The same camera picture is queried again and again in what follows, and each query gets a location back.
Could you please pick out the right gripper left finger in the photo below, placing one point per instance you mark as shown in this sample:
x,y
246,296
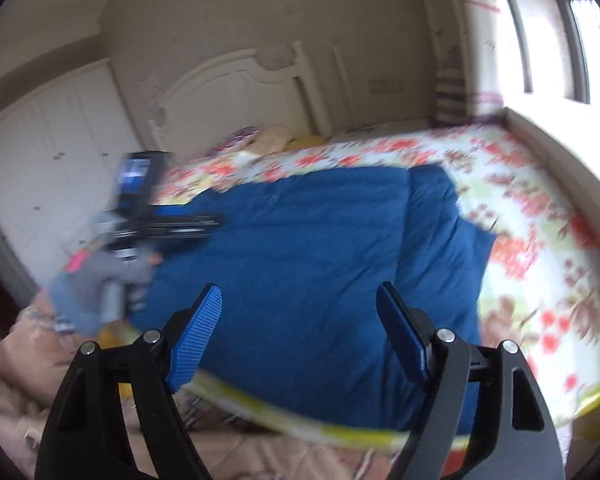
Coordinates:
x,y
85,436

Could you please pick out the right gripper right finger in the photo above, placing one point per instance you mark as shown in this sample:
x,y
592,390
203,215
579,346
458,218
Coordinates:
x,y
512,435

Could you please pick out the blue padded jacket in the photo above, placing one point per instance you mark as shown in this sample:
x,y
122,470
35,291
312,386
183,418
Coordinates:
x,y
299,261

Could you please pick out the left plaid sleeve forearm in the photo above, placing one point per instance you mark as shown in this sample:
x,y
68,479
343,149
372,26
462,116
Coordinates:
x,y
34,358

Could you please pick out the left grey gloved hand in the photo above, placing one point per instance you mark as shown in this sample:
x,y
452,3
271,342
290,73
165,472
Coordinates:
x,y
95,288

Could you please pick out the white wardrobe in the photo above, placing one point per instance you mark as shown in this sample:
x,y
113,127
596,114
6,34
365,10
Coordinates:
x,y
60,148

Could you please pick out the floral bed sheet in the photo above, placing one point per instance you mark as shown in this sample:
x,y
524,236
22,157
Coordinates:
x,y
542,282

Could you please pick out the embroidered patterned pillow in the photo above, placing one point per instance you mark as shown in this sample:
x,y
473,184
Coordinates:
x,y
236,141

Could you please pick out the cream textured pillow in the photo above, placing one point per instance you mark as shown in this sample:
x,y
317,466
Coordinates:
x,y
269,141

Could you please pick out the white headboard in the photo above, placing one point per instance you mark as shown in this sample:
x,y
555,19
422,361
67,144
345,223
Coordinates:
x,y
234,91

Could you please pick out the printed striped curtain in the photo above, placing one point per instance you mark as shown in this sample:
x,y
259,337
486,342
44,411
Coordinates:
x,y
467,81

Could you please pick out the wall socket panel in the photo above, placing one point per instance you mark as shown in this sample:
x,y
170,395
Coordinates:
x,y
385,85

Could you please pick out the window frame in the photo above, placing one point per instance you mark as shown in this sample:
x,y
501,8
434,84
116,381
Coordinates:
x,y
559,43

